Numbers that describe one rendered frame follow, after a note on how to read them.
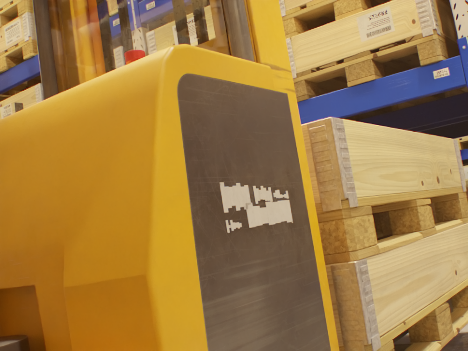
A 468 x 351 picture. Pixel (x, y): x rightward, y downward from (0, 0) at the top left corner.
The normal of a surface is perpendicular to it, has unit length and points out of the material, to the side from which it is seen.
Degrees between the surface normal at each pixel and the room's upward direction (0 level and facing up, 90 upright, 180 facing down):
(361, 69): 90
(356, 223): 90
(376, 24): 90
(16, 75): 90
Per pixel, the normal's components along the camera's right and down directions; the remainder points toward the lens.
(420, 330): -0.56, 0.03
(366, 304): 0.81, -0.18
